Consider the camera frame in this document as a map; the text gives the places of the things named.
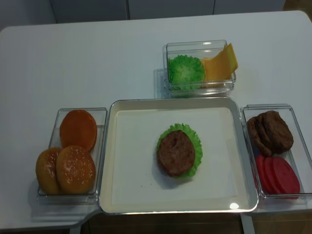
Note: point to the yellow cheese slice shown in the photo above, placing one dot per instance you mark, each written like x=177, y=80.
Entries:
x=216, y=69
x=228, y=52

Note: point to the clear lettuce cheese container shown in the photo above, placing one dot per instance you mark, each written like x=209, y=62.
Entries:
x=200, y=50

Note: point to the yellow cheese slice in container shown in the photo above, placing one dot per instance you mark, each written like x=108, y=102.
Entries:
x=216, y=69

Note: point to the brown burger patty on tray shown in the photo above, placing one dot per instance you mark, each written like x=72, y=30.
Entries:
x=176, y=154

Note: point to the green lettuce leaf in container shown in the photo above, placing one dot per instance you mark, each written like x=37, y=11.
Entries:
x=184, y=72

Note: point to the green lettuce leaf under patty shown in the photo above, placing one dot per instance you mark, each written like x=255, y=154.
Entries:
x=193, y=136

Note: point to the white paper tray liner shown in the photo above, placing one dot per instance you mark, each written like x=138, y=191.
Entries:
x=138, y=179

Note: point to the plain orange bun bottom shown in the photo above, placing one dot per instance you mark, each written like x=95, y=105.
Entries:
x=78, y=128

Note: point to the sesame bun top front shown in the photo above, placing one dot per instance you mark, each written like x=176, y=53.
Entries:
x=75, y=170

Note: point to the sesame bun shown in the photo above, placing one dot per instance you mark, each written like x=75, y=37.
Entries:
x=46, y=171
x=75, y=170

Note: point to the clear bun container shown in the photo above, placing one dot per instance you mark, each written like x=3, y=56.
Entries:
x=91, y=197

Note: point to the brown patty front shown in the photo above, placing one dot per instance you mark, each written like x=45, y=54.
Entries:
x=255, y=138

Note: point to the red tomato slice back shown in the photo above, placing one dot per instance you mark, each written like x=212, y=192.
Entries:
x=261, y=172

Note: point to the red tomato slice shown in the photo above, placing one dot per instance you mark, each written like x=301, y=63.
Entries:
x=261, y=172
x=269, y=176
x=285, y=177

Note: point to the sesame bun top left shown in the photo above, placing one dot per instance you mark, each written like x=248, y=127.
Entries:
x=46, y=171

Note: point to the white serving tray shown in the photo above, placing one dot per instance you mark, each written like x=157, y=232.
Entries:
x=205, y=206

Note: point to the brown patty back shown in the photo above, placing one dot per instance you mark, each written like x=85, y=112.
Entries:
x=274, y=132

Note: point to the clear patty tomato container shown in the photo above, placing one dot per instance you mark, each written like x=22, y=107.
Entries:
x=298, y=157

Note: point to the red tomato slice middle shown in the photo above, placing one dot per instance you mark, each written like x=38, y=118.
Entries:
x=269, y=176

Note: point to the red tomato slice front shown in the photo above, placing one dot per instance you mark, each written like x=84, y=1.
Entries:
x=285, y=177

